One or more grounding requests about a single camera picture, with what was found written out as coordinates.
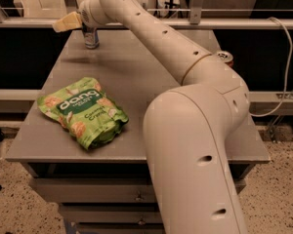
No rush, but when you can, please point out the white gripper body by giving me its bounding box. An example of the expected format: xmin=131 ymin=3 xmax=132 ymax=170
xmin=79 ymin=0 xmax=114 ymax=27

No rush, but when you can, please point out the metal guard railing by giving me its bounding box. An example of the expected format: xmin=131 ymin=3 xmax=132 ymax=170
xmin=0 ymin=0 xmax=293 ymax=30

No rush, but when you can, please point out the orange coca-cola can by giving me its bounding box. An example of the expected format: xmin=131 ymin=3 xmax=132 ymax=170
xmin=216 ymin=51 xmax=233 ymax=67

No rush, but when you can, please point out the grey drawer cabinet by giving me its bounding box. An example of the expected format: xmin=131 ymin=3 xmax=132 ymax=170
xmin=7 ymin=31 xmax=268 ymax=234

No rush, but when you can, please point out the green dang chips bag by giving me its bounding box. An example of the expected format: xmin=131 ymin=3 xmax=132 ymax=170
xmin=37 ymin=77 xmax=129 ymax=150

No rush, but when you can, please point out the blue silver redbull can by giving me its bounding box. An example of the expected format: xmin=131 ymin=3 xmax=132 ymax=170
xmin=82 ymin=24 xmax=100 ymax=49

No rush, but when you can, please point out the white cable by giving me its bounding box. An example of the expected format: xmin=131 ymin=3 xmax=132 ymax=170
xmin=249 ymin=16 xmax=293 ymax=118

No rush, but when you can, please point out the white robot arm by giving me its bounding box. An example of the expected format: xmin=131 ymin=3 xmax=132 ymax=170
xmin=53 ymin=0 xmax=249 ymax=234

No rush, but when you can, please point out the grey top drawer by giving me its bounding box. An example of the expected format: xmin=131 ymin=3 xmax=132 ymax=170
xmin=28 ymin=177 xmax=247 ymax=204

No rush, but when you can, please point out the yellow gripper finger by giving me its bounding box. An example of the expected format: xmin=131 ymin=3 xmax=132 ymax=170
xmin=53 ymin=12 xmax=82 ymax=32

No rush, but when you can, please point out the grey drawer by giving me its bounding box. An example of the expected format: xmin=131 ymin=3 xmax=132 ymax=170
xmin=59 ymin=204 xmax=162 ymax=224
xmin=28 ymin=177 xmax=247 ymax=204

